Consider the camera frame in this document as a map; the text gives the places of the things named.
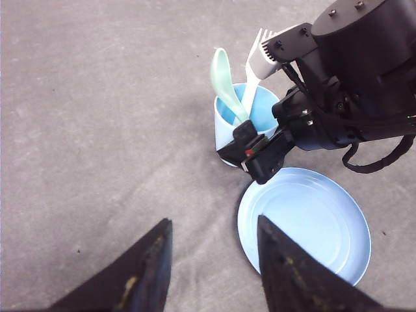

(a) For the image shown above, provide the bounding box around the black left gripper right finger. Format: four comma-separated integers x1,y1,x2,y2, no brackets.
257,215,386,311

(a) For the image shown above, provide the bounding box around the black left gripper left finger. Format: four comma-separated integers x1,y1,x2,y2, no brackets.
45,218,173,311

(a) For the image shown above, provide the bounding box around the white plastic fork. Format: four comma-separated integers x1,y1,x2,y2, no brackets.
239,27,277,121

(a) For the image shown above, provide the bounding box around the light blue plastic cup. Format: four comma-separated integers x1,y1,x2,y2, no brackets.
214,86,280,151

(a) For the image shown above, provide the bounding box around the grey table cloth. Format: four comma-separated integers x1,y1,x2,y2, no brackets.
0,0,416,312

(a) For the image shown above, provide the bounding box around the blue plastic plate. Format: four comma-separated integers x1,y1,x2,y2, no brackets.
237,167,371,285

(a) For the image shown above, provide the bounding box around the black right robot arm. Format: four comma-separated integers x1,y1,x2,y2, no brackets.
218,1,415,184

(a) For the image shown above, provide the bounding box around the mint green plastic spoon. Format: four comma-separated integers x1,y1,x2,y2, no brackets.
210,47,249,123

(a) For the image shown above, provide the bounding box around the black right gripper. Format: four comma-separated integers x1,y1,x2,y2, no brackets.
216,23,416,185

